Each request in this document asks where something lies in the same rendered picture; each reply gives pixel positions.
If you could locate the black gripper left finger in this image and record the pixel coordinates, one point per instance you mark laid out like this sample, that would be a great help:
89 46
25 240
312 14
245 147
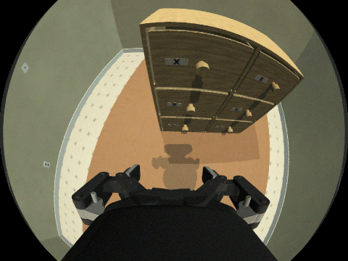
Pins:
90 199

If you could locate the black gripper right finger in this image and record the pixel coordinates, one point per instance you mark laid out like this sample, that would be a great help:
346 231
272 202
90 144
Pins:
250 203

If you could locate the brown wooden drawer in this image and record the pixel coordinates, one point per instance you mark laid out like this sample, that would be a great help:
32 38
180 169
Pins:
189 101
219 60
244 107
184 124
267 77
230 126

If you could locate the small wooden chest of drawers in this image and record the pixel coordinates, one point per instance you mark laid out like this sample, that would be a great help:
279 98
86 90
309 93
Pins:
208 21

